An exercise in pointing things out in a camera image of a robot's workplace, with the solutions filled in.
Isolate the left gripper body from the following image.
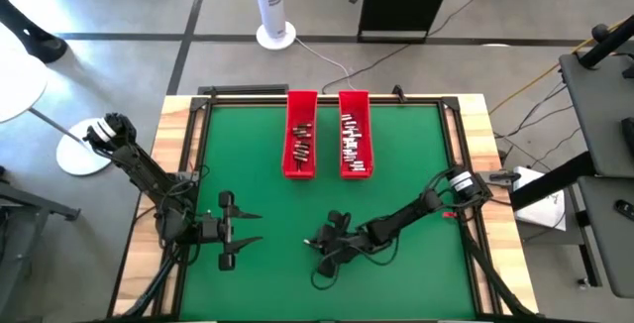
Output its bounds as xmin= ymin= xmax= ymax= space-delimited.
xmin=197 ymin=189 xmax=237 ymax=272

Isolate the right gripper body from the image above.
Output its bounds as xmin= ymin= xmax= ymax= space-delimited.
xmin=316 ymin=209 xmax=373 ymax=279

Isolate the red plastic bin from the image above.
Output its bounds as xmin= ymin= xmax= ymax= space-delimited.
xmin=281 ymin=89 xmax=319 ymax=180
xmin=338 ymin=89 xmax=375 ymax=180

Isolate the green table mat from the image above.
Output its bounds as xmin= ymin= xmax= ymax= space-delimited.
xmin=178 ymin=104 xmax=476 ymax=320

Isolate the black flat bar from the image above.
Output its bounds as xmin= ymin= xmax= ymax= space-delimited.
xmin=197 ymin=83 xmax=290 ymax=97

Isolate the black clamp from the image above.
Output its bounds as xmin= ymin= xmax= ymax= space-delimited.
xmin=390 ymin=84 xmax=411 ymax=104

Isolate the white paper sheet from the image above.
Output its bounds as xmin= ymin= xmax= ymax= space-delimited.
xmin=512 ymin=164 xmax=569 ymax=233

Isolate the black diagonal beam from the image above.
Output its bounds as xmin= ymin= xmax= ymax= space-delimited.
xmin=509 ymin=150 xmax=595 ymax=213

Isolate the tall black cabinet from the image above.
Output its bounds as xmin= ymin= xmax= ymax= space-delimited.
xmin=355 ymin=0 xmax=461 ymax=45

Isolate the black curved stand leg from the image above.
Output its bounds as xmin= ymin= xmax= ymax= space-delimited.
xmin=0 ymin=0 xmax=70 ymax=65

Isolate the grey workbench top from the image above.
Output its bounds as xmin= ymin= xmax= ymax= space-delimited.
xmin=576 ymin=175 xmax=634 ymax=300
xmin=558 ymin=39 xmax=634 ymax=179

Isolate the black remote control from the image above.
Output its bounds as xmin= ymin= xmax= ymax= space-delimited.
xmin=613 ymin=198 xmax=634 ymax=223

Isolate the black flat device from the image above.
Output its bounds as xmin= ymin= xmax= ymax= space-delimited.
xmin=621 ymin=116 xmax=634 ymax=162

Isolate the black pole stand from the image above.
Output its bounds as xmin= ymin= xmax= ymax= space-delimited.
xmin=576 ymin=14 xmax=634 ymax=70

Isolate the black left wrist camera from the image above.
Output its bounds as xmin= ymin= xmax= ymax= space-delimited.
xmin=199 ymin=216 xmax=223 ymax=244

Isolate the black right camera cable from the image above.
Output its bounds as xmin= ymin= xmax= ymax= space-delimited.
xmin=310 ymin=236 xmax=400 ymax=292

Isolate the black frame strut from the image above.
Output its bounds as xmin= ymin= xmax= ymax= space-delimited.
xmin=111 ymin=243 xmax=197 ymax=322
xmin=458 ymin=218 xmax=539 ymax=321

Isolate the black aluminium table frame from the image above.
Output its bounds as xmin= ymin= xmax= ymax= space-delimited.
xmin=153 ymin=93 xmax=501 ymax=323

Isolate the white round pedestal table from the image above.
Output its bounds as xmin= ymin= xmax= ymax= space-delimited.
xmin=0 ymin=40 xmax=124 ymax=177

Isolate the white power cable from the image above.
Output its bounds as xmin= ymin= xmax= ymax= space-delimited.
xmin=294 ymin=37 xmax=364 ymax=95

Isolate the black clamp handle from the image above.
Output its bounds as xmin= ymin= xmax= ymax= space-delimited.
xmin=487 ymin=170 xmax=522 ymax=184

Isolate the black floor cable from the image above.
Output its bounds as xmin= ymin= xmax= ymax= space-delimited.
xmin=494 ymin=104 xmax=576 ymax=139
xmin=527 ymin=127 xmax=583 ymax=170
xmin=494 ymin=83 xmax=570 ymax=140
xmin=321 ymin=0 xmax=487 ymax=96

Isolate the grey metal cart frame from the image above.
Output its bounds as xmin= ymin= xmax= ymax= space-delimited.
xmin=0 ymin=163 xmax=82 ymax=323

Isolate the yellow floor cable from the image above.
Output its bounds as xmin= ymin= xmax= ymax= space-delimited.
xmin=488 ymin=17 xmax=628 ymax=116

